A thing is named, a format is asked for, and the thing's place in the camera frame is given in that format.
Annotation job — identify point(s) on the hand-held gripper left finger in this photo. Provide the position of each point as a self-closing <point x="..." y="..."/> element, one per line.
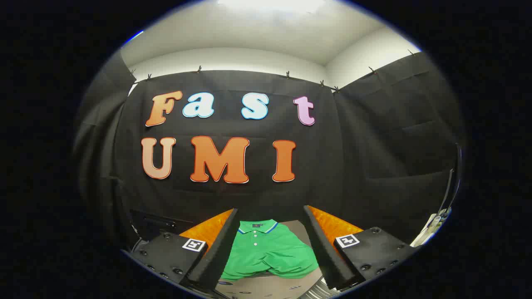
<point x="222" y="249"/>

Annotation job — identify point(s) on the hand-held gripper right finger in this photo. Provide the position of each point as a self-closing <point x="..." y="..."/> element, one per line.
<point x="322" y="249"/>

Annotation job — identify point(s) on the black backdrop cloth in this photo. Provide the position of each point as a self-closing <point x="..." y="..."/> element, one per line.
<point x="249" y="199"/>
<point x="395" y="166"/>
<point x="99" y="166"/>

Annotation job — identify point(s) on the green polo shirt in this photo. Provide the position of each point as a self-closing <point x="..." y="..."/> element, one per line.
<point x="270" y="253"/>

